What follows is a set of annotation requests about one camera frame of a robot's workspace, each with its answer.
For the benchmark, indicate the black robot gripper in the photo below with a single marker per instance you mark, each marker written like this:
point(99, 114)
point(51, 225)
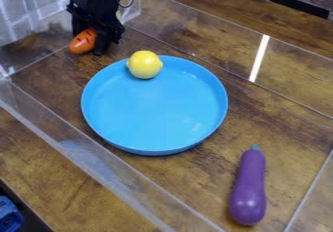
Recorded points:
point(95, 14)

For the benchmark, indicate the orange toy carrot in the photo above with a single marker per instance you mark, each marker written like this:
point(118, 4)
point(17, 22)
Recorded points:
point(82, 42)

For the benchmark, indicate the yellow toy lemon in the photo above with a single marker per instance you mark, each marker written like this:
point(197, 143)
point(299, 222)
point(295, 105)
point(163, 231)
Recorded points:
point(143, 64)

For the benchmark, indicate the white patterned curtain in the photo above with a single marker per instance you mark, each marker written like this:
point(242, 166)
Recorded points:
point(20, 16)

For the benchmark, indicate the blue round plate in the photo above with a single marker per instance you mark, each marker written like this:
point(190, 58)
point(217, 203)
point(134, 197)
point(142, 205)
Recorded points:
point(159, 116)

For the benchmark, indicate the blue plastic object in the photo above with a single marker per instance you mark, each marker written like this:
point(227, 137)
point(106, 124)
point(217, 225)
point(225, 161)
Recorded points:
point(10, 217)

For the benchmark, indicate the purple toy eggplant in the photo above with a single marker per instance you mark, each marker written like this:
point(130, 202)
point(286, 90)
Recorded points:
point(247, 200)

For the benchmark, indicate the clear acrylic tray enclosure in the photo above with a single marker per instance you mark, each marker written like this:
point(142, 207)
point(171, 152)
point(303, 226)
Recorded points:
point(270, 55)

